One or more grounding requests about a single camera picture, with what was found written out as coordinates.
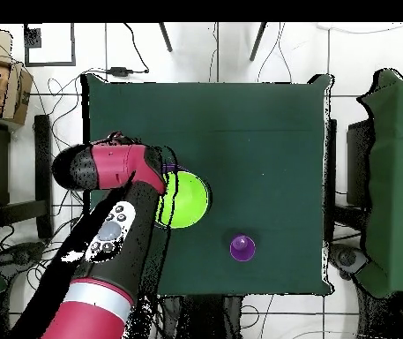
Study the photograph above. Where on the green plastic bowl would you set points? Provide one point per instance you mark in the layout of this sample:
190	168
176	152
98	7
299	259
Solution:
187	199

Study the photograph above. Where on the purple plastic bowl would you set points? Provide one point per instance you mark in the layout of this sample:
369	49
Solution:
170	166

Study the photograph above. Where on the purple plastic cup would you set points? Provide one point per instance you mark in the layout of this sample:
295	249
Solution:
242	248

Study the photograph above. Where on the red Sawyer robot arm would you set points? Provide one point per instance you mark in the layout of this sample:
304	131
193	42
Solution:
116	162

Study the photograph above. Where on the black power adapter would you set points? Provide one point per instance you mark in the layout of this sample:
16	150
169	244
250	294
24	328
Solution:
119	71

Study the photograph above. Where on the black tripod leg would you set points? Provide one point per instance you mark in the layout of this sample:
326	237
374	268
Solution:
165	37
258	40

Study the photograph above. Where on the grey stand foot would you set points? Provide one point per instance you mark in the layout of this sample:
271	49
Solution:
347	259

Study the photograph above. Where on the black stand foot with knob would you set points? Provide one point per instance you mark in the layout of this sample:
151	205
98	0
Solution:
14	256

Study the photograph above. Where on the brown cardboard box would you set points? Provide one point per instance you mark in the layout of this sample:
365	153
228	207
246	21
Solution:
14	95

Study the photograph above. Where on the black bench frame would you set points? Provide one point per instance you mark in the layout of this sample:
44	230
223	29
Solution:
44	141

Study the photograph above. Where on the black square frame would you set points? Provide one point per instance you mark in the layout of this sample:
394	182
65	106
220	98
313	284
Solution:
72	46

